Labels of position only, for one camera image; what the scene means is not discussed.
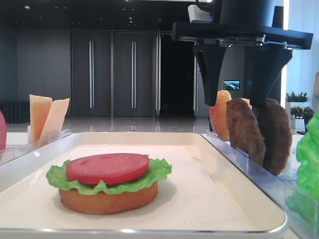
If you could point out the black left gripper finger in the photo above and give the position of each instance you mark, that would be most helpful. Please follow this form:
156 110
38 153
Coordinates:
210 59

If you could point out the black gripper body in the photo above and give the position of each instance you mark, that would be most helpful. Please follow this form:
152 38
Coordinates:
247 22

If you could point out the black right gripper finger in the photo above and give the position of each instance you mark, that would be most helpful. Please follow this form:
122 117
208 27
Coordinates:
268 63

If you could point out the dark brown meat patty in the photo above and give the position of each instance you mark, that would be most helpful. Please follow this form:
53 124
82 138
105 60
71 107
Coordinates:
274 125

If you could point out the green upright lettuce leaf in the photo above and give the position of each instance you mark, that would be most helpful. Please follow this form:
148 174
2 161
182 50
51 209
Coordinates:
307 174

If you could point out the red tomato slice on tray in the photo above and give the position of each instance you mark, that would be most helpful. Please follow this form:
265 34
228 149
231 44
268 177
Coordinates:
115 168

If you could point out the yellow cheese slice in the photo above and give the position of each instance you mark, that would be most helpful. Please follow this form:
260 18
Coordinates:
55 118

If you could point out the orange cheese slice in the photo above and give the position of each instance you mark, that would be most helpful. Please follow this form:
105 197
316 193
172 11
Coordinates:
39 109

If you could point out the green lettuce leaf on tray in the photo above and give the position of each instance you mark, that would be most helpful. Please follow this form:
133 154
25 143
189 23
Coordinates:
159 169

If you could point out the red upright tomato slice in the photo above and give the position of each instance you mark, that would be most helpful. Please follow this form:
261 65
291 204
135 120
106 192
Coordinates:
3 132

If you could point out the left upright bun slice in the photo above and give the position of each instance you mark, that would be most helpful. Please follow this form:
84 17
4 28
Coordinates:
218 115

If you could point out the potted flower plants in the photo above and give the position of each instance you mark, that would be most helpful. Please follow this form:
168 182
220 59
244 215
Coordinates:
299 109

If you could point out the dark double doors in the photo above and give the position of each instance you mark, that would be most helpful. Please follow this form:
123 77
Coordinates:
113 73

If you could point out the white rectangular tray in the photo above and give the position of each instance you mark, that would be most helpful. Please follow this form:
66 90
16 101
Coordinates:
205 196

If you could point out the bottom bun on tray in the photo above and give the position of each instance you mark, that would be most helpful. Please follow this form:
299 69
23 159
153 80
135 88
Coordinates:
108 204

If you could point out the small wall screen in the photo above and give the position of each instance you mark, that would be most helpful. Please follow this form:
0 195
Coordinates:
233 85

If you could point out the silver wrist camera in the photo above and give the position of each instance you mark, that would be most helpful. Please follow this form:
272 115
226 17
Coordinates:
195 13

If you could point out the clear right acrylic rail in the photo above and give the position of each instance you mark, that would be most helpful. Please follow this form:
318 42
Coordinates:
278 188

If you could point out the clear acrylic rail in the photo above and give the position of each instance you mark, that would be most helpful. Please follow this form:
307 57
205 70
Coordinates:
278 188
32 147

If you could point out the clear left acrylic rail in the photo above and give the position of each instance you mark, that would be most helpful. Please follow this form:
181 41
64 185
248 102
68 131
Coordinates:
32 147

